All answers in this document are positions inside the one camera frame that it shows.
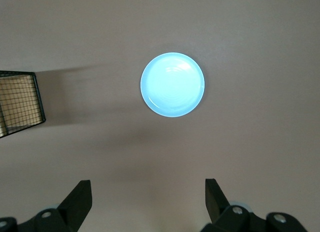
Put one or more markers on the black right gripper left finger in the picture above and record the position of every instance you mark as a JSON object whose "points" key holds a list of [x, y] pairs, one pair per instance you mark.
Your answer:
{"points": [[72, 207]]}

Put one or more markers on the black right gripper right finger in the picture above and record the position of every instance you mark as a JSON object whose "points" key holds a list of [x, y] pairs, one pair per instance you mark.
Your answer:
{"points": [[217, 204]]}

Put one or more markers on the light blue round plate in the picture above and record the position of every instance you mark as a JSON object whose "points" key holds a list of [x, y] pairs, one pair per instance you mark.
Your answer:
{"points": [[172, 84]]}

